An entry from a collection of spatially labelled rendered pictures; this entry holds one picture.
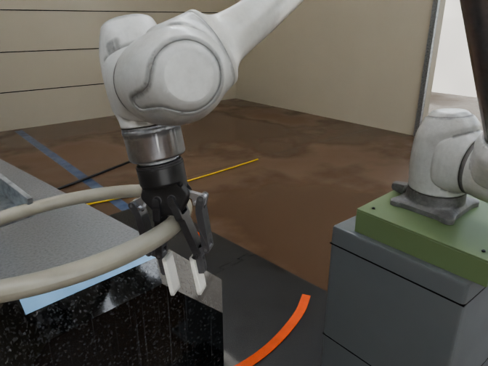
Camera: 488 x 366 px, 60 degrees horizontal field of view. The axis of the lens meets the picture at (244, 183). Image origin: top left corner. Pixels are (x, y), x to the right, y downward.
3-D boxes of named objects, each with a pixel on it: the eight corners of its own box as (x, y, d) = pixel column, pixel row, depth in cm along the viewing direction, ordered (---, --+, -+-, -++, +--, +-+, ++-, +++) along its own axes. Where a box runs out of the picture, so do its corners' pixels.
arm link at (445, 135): (430, 171, 129) (442, 99, 120) (489, 192, 114) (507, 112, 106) (393, 183, 121) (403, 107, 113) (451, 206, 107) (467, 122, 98)
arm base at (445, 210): (408, 182, 136) (410, 165, 133) (481, 204, 120) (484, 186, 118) (375, 199, 125) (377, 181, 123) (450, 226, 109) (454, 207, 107)
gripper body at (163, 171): (191, 150, 69) (202, 203, 71) (144, 156, 71) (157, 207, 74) (173, 162, 62) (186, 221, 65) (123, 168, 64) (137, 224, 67)
